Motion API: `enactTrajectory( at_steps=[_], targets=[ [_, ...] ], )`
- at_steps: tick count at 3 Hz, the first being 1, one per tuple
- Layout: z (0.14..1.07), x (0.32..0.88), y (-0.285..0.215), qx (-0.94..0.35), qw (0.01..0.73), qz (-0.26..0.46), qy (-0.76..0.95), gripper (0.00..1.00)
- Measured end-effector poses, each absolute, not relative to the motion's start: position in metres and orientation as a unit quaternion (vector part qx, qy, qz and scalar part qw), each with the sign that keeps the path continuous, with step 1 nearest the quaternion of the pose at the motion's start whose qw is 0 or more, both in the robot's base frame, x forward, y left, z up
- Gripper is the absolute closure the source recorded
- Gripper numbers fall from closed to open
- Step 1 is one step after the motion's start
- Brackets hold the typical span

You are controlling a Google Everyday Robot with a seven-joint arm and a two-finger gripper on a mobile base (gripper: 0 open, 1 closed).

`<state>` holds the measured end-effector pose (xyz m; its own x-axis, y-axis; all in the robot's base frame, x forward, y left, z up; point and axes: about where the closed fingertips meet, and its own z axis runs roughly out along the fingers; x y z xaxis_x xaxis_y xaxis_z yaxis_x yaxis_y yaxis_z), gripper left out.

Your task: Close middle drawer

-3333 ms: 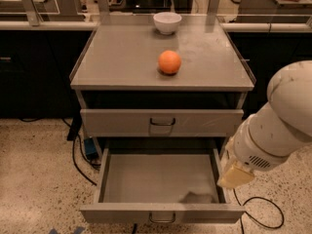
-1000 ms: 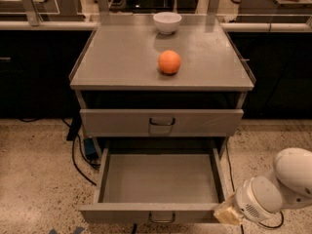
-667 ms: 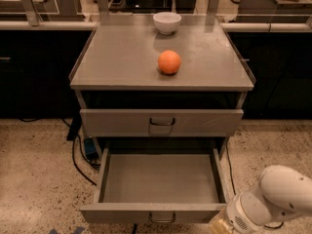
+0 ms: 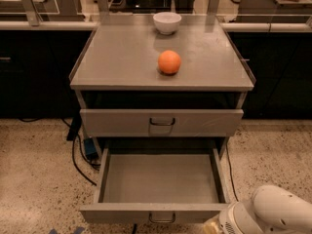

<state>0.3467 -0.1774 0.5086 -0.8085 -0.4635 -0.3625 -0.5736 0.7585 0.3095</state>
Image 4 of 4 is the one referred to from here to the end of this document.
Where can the grey drawer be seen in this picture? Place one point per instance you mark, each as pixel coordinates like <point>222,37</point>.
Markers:
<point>161,122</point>
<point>158,186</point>

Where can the blue power adapter box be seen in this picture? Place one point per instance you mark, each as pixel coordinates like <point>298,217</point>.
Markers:
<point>90,149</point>

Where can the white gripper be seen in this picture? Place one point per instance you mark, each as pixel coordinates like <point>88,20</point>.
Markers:
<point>231,220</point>

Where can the orange fruit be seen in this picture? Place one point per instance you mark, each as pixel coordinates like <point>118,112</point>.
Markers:
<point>169,62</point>

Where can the grey metal drawer cabinet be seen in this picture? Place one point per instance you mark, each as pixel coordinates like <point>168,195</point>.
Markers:
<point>119,70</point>

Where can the grey top drawer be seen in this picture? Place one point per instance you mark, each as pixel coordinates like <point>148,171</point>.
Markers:
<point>161,122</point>

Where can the white ceramic bowl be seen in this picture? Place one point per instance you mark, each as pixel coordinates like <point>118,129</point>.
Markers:
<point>167,22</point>

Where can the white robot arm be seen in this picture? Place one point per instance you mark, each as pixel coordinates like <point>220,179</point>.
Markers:
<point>270,210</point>

